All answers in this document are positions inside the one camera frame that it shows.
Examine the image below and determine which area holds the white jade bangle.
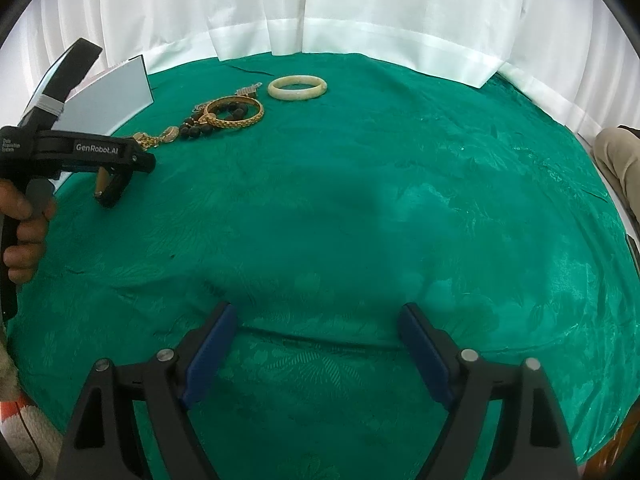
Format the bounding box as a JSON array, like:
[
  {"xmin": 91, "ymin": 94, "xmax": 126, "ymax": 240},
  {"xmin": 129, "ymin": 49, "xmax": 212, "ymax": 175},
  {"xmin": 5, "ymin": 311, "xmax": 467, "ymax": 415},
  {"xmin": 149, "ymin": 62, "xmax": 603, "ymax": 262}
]
[{"xmin": 267, "ymin": 75, "xmax": 328, "ymax": 102}]

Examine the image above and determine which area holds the silver link bracelet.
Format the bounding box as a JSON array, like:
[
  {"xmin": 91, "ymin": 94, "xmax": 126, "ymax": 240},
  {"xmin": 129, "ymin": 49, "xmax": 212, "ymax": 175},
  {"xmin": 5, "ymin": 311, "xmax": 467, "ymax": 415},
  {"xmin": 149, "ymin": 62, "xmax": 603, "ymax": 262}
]
[{"xmin": 192, "ymin": 81, "xmax": 264, "ymax": 114}]

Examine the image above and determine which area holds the white curtain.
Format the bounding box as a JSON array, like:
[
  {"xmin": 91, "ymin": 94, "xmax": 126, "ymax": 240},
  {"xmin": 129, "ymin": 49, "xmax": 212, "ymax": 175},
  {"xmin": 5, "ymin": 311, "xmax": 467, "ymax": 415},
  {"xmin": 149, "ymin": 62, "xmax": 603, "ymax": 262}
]
[{"xmin": 1, "ymin": 0, "xmax": 639, "ymax": 138}]

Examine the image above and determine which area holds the beige folded clothing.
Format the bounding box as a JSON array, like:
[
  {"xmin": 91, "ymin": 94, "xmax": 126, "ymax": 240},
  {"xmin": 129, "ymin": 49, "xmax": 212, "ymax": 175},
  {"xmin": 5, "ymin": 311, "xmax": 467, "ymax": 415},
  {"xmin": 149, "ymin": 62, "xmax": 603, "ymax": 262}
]
[{"xmin": 592, "ymin": 125, "xmax": 640, "ymax": 219}]

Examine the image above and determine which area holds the gold pendant chain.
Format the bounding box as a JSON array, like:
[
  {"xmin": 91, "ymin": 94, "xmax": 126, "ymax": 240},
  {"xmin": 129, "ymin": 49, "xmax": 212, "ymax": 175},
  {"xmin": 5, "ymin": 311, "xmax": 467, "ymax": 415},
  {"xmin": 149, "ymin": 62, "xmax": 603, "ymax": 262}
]
[{"xmin": 131, "ymin": 126, "xmax": 180, "ymax": 152}]

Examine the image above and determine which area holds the white cardboard box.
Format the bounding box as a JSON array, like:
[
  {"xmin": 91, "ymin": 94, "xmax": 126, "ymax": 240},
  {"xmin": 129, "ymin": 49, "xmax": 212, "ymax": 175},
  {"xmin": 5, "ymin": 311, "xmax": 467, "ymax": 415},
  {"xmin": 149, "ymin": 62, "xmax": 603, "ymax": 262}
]
[{"xmin": 53, "ymin": 55, "xmax": 153, "ymax": 136}]

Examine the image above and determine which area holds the gold chain bangle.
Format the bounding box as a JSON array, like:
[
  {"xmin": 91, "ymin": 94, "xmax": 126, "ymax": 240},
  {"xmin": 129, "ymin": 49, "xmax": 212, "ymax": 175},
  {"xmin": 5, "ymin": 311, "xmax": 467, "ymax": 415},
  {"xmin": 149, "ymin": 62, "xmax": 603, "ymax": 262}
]
[{"xmin": 198, "ymin": 96, "xmax": 265, "ymax": 129}]

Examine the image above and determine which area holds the person's left hand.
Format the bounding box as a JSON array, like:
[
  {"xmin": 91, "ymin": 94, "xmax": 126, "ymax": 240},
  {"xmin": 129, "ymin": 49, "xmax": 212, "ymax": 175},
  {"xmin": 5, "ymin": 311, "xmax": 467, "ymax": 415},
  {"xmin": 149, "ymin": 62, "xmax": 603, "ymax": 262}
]
[{"xmin": 1, "ymin": 180, "xmax": 56, "ymax": 285}]

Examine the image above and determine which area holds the orange white fluffy rug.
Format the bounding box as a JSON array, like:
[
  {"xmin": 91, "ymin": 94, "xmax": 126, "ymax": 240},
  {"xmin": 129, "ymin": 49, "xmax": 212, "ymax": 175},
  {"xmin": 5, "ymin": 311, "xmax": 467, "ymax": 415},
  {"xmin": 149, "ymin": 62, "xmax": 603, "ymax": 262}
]
[{"xmin": 1, "ymin": 339, "xmax": 63, "ymax": 479}]

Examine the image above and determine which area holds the green patterned table cloth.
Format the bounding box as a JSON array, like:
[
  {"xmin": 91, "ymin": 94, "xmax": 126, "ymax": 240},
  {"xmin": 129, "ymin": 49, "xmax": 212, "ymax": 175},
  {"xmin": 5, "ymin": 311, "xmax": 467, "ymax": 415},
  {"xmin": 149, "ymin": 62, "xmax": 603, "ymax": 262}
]
[{"xmin": 9, "ymin": 54, "xmax": 639, "ymax": 479}]

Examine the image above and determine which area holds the black bead bracelet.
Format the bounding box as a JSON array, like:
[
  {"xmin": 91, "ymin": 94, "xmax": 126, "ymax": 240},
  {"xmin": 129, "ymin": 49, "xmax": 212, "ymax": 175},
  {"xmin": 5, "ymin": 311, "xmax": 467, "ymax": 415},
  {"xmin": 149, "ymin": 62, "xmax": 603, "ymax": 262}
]
[{"xmin": 179, "ymin": 102, "xmax": 252, "ymax": 141}]

